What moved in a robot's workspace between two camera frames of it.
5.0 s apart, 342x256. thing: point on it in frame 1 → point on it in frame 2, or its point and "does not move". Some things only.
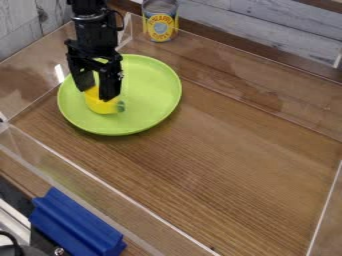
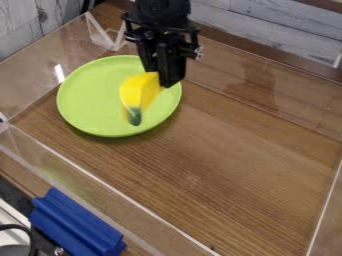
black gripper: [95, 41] → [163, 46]
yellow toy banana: [96, 104] → [138, 93]
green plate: [151, 92] does not move
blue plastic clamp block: [71, 227] does not move
